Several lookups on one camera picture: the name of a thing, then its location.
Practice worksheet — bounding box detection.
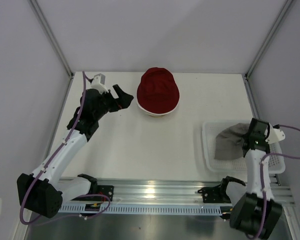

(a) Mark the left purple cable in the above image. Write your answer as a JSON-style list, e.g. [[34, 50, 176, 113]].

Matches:
[[19, 71, 111, 225]]

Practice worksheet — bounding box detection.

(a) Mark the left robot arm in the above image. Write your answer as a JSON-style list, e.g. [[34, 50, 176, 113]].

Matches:
[[16, 84, 134, 219]]

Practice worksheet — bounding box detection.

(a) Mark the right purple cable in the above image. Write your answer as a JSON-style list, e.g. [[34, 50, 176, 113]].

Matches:
[[223, 124, 300, 238]]

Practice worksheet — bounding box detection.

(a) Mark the right aluminium frame post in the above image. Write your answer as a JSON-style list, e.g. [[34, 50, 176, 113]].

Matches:
[[244, 0, 297, 80]]

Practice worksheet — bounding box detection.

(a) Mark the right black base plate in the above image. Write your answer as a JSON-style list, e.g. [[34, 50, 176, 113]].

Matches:
[[200, 185, 229, 204]]

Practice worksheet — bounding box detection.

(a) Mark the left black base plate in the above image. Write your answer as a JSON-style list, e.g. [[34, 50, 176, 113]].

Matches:
[[72, 185, 115, 202]]

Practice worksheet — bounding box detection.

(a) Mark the left aluminium frame post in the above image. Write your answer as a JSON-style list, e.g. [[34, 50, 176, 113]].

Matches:
[[27, 0, 73, 78]]

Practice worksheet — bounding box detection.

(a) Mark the white bucket hat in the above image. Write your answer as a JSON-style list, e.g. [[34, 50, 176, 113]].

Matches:
[[135, 99, 179, 117]]

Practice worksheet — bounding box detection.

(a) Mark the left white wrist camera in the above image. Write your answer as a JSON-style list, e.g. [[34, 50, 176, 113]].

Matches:
[[90, 73, 109, 95]]

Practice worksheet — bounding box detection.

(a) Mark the red cap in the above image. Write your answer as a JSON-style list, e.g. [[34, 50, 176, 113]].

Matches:
[[136, 67, 180, 114]]

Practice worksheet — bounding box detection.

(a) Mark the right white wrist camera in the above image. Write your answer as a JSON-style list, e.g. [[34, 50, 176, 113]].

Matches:
[[265, 124, 286, 145]]

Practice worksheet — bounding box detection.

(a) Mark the white plastic basket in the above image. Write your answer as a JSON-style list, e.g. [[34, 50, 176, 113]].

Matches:
[[202, 119, 286, 174]]

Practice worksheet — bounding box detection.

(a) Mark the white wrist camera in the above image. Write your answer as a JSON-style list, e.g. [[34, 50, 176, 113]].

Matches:
[[90, 73, 109, 95], [265, 124, 286, 145]]

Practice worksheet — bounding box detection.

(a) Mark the grey bucket hat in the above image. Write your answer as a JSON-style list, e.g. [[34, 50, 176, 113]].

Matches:
[[214, 123, 250, 161]]

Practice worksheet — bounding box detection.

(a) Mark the white slotted cable duct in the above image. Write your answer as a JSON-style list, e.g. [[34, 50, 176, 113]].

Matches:
[[58, 202, 233, 216]]

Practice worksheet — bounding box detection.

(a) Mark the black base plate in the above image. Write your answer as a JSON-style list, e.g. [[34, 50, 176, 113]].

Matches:
[[72, 185, 115, 202], [200, 185, 229, 204]]

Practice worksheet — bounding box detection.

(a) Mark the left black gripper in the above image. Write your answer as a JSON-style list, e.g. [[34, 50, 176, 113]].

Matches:
[[93, 84, 133, 120]]

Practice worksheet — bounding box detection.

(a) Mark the purple cable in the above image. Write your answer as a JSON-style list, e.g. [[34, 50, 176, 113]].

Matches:
[[19, 71, 111, 225], [223, 124, 300, 238]]

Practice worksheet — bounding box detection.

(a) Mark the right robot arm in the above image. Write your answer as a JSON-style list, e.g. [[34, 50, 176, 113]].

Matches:
[[217, 118, 286, 240]]

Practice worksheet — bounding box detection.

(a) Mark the aluminium frame post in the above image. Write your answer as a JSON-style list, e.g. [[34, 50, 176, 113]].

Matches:
[[244, 0, 297, 80], [27, 0, 73, 78]]

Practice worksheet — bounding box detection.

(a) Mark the aluminium mounting rail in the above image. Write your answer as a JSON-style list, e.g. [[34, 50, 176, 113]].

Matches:
[[22, 177, 296, 206]]

